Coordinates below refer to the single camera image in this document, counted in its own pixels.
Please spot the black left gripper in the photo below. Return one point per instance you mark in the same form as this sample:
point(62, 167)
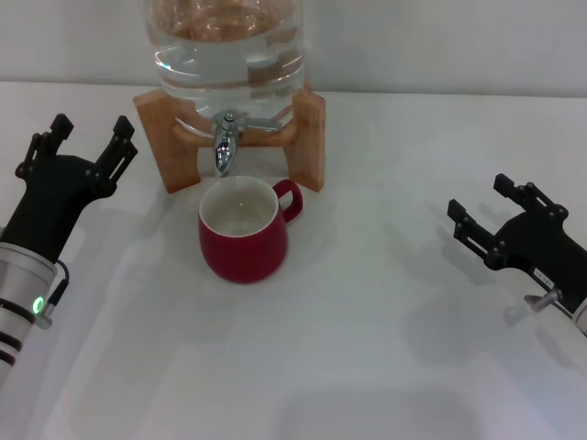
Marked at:
point(50, 201)

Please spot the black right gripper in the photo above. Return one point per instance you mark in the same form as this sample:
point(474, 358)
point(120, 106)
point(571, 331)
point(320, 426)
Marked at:
point(546, 247)

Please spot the chrome faucet tap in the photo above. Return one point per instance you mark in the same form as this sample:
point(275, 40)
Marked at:
point(224, 149)

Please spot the red ceramic cup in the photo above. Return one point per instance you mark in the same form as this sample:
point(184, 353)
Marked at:
point(243, 252)

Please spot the wooden jar stand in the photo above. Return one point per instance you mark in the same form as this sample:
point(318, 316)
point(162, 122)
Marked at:
point(158, 137)

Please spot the clear glass water jar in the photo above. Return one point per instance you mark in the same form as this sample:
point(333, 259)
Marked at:
point(220, 69)

